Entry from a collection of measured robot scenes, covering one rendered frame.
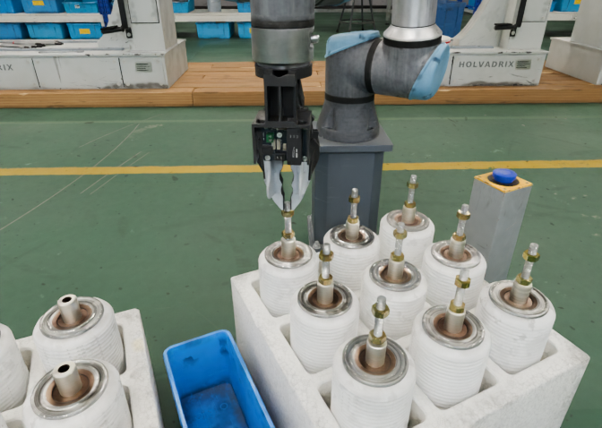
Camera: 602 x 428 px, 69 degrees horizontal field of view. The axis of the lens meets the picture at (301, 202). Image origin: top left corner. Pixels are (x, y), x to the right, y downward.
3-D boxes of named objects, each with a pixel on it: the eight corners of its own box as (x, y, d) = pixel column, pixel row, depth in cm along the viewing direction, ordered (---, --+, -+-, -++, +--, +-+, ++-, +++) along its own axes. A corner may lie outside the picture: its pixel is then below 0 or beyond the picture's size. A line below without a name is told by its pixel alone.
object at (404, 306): (381, 332, 78) (391, 249, 70) (425, 365, 72) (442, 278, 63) (342, 358, 73) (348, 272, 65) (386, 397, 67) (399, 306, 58)
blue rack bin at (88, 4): (82, 9, 503) (79, -11, 493) (116, 9, 504) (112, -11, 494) (63, 12, 459) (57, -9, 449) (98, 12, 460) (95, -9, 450)
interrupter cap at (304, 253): (309, 241, 73) (309, 237, 72) (315, 269, 66) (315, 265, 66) (263, 243, 72) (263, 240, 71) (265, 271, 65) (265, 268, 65)
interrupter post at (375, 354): (389, 366, 50) (391, 346, 48) (370, 372, 49) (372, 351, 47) (379, 351, 52) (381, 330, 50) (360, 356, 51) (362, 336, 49)
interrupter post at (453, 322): (443, 320, 56) (447, 300, 55) (463, 325, 55) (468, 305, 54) (441, 332, 54) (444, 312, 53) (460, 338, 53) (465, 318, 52)
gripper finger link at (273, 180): (258, 223, 61) (258, 162, 56) (264, 203, 66) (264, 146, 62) (280, 225, 61) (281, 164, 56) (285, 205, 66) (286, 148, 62)
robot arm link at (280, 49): (255, 22, 55) (320, 22, 55) (257, 59, 57) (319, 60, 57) (245, 29, 48) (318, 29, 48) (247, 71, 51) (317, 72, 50)
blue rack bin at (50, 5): (44, 10, 500) (38, -11, 490) (78, 10, 502) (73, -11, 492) (21, 13, 456) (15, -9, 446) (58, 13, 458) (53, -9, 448)
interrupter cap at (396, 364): (421, 378, 48) (422, 374, 48) (358, 398, 46) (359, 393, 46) (387, 331, 54) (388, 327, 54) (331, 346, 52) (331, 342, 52)
